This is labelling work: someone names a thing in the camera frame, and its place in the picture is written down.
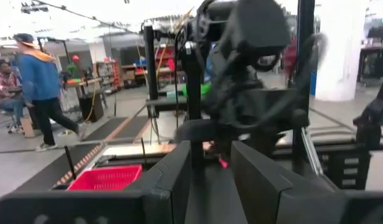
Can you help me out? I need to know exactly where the background storage shelving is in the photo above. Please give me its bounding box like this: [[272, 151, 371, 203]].
[[95, 60, 122, 93]]

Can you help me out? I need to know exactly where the black equipment stand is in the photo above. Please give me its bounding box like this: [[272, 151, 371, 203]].
[[353, 70, 383, 152]]

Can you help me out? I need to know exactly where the green block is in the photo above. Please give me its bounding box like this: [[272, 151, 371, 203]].
[[182, 82, 211, 96]]

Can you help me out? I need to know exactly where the black aluminium rig frame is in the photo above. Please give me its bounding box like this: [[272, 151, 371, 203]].
[[143, 0, 374, 191]]

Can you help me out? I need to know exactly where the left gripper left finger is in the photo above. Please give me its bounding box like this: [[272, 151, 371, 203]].
[[122, 139, 193, 224]]

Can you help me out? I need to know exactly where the cardboard box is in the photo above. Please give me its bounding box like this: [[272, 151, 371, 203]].
[[21, 115, 37, 139]]

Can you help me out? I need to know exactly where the black hazard-striped floor mat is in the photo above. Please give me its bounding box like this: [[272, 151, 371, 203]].
[[16, 115, 150, 192]]

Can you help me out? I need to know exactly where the white pillar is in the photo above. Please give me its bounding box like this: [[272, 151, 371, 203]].
[[315, 0, 370, 102]]

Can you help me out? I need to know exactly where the blue panel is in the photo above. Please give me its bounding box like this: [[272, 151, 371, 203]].
[[309, 70, 318, 96]]

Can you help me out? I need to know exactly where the red storage rack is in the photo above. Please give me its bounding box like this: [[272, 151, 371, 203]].
[[154, 46, 177, 83]]

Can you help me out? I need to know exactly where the dark background desk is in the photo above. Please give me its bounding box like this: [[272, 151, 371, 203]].
[[360, 26, 383, 80]]

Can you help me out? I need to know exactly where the person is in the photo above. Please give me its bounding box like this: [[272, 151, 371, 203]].
[[0, 59, 24, 135], [12, 32, 86, 152]]

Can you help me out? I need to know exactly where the grey equipment cart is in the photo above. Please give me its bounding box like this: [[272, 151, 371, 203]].
[[145, 95, 211, 114]]

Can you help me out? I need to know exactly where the black bin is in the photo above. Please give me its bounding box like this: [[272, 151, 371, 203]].
[[78, 92, 104, 123]]

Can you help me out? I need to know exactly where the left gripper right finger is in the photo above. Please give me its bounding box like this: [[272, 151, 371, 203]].
[[230, 139, 293, 224]]

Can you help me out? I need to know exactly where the red plastic mesh basket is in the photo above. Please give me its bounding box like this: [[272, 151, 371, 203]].
[[67, 164, 143, 192]]

